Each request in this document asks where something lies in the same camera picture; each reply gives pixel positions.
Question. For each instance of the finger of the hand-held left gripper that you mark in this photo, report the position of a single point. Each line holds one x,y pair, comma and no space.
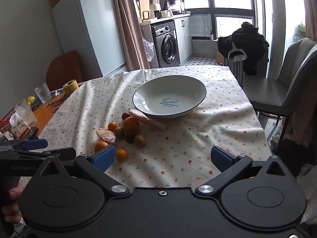
62,153
36,144

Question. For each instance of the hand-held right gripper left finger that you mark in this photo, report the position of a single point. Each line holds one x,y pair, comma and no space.
104,157

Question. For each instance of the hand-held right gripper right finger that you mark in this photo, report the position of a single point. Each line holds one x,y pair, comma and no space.
220,157

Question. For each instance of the small tangerine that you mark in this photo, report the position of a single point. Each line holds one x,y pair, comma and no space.
100,145
112,126
121,155

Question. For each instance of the meat piece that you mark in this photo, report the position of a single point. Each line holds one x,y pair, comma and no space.
105,135

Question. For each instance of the brown kiwi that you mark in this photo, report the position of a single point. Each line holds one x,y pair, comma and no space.
139,140
118,132

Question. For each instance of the dark red plum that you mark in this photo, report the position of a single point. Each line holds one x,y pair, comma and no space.
129,137
125,116

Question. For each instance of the large orange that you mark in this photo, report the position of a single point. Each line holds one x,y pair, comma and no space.
131,125

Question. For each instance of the plastic-wrapped peeled pomelo piece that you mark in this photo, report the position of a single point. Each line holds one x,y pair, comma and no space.
141,116

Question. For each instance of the white plate with dark rim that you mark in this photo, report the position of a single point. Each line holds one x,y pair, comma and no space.
171,89

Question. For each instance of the person's left hand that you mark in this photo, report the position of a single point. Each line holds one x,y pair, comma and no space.
15,192

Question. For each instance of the black phone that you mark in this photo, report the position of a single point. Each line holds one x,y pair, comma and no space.
31,132

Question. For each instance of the floral white tablecloth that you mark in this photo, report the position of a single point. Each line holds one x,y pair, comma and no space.
198,138

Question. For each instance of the clear plastic cup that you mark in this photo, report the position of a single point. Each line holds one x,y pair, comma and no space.
26,116

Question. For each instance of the orange printed table mat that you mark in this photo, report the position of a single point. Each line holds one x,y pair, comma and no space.
47,111

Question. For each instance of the red printed box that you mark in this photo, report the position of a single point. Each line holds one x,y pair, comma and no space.
6,121

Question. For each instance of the small yellow object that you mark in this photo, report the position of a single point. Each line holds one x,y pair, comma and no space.
31,100

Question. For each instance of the clear drinking glass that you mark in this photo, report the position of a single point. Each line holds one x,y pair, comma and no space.
43,94

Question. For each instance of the yellow tape roll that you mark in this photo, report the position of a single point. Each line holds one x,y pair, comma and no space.
70,86

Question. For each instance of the brown wooden chair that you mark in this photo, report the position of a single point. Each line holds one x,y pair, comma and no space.
64,72

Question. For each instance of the grey leather chair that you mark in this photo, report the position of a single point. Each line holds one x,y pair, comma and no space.
272,96

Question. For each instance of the white radiator heater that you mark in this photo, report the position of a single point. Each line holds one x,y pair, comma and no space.
235,69

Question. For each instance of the white plastic bag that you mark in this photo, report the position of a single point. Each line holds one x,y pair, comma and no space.
308,193

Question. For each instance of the clear plastic bag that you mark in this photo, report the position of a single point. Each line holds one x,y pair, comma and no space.
148,49

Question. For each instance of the black clothing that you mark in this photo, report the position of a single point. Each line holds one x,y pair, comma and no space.
250,42

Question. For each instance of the grey washing machine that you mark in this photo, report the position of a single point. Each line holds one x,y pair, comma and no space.
168,47

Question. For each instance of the small dark bottle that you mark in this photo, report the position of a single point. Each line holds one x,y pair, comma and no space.
211,35

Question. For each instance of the white kitchen cabinet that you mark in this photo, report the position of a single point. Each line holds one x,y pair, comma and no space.
182,39

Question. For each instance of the pale blue refrigerator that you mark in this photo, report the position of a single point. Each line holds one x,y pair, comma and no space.
94,29

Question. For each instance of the pink-brown curtain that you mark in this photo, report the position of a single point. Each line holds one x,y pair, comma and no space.
309,5
128,29

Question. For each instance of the pale green container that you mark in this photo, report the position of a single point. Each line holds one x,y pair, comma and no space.
301,28

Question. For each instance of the wooden cutting board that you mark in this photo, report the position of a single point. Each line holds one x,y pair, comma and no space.
144,7

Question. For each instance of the black dish rack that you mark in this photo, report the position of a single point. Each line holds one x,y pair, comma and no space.
175,2

